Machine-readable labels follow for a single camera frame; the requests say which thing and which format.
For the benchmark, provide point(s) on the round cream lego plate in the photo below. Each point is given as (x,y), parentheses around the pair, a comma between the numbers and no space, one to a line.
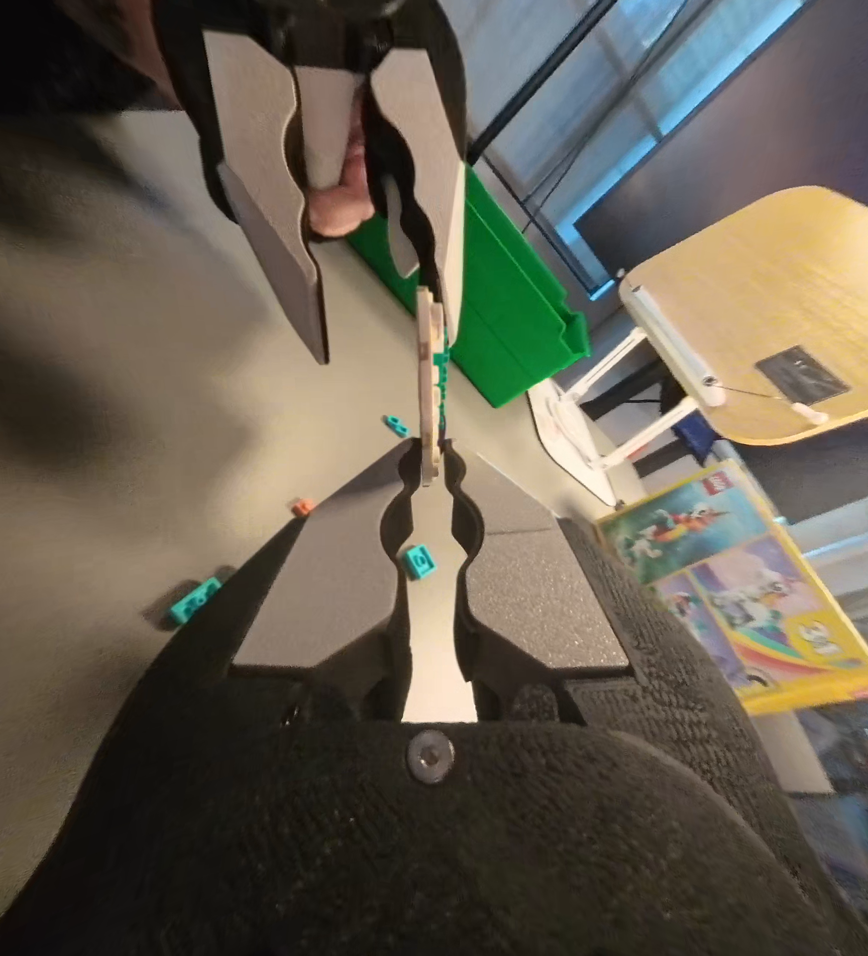
(428,388)

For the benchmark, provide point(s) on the small teal lego piece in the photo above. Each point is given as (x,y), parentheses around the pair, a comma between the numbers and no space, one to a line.
(395,426)

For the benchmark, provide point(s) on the small blue box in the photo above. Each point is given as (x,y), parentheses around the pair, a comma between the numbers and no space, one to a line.
(695,437)

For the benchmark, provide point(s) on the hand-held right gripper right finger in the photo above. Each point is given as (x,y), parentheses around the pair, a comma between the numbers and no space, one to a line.
(546,590)

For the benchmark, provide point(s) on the dark green lego plate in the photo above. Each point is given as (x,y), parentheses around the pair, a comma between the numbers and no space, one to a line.
(443,362)

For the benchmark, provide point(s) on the colourful lego set box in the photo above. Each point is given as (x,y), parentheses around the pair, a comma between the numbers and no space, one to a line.
(703,567)

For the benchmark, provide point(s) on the person's left hand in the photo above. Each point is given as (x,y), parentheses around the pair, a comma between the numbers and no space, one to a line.
(337,213)

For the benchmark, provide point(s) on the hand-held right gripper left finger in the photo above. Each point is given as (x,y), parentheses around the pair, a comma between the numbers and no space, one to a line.
(314,590)

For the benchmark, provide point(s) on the wooden-top white tilting stand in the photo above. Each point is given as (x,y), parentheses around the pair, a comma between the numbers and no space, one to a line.
(777,284)

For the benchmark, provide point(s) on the orange lego brick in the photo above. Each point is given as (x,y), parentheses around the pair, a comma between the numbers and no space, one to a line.
(299,508)

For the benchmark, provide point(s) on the glass window black frame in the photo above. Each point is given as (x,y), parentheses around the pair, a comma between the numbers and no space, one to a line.
(628,89)

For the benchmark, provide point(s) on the green plastic bin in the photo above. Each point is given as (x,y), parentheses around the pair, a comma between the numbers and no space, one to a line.
(509,299)

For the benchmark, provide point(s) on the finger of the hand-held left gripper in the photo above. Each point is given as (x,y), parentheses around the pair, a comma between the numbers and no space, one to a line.
(426,112)
(255,149)

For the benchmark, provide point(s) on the teal lego brick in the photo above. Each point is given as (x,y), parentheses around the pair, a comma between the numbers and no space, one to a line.
(193,601)

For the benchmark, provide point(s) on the teal square lego plate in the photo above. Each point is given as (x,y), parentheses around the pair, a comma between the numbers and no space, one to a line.
(419,561)

